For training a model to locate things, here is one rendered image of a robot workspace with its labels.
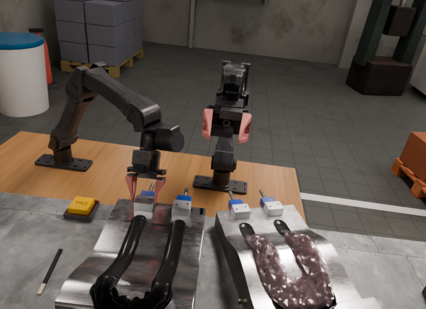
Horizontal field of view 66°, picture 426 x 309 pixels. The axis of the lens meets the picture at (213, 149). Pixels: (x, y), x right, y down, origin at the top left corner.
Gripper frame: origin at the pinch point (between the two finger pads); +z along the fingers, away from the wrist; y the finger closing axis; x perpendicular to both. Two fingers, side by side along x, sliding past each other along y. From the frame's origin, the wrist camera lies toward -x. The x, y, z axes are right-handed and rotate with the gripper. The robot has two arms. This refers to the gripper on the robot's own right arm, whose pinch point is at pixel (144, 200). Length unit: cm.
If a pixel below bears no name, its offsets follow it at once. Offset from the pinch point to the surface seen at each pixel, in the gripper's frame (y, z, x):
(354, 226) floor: 121, 26, 138
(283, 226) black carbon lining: 41.3, 4.1, 4.7
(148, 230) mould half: 3.6, 6.4, -7.1
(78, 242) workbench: -16.4, 13.5, -2.1
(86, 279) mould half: -4.3, 12.6, -27.2
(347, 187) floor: 130, 2, 181
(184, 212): 12.0, 1.9, -2.1
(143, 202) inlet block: 0.4, 0.2, -2.2
